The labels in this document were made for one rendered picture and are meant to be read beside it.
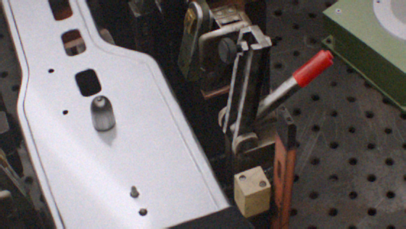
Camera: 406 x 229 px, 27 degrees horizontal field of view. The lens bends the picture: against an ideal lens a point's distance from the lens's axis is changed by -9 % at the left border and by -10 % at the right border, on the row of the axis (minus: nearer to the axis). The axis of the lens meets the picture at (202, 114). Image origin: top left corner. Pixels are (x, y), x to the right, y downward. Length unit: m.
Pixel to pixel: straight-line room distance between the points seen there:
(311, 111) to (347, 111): 0.07
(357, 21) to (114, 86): 0.55
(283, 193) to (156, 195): 0.18
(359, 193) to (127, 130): 0.47
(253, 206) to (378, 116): 0.57
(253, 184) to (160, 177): 0.14
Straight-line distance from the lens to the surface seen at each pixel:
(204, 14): 1.18
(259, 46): 0.98
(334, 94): 1.62
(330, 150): 1.54
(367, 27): 1.61
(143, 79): 1.24
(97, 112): 1.17
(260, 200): 1.07
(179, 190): 1.13
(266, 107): 1.09
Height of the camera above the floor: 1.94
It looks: 51 degrees down
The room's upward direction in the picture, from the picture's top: 4 degrees counter-clockwise
